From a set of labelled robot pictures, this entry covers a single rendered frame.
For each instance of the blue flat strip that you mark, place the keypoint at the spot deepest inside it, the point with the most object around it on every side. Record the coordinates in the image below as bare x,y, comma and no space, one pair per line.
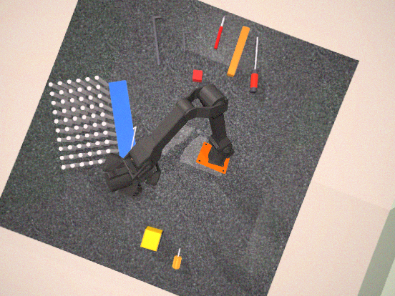
122,115

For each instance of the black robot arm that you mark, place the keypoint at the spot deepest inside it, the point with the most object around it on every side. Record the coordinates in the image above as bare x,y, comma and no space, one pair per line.
147,152

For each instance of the small red cube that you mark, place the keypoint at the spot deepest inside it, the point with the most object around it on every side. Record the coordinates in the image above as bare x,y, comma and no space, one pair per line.
197,76

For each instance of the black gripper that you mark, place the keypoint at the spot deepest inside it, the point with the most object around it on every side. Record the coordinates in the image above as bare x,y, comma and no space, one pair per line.
114,161

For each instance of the yellow block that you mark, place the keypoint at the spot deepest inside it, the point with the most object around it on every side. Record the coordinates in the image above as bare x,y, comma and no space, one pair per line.
151,238

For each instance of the orange flat bar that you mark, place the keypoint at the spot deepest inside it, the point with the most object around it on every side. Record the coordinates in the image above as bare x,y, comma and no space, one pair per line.
239,47

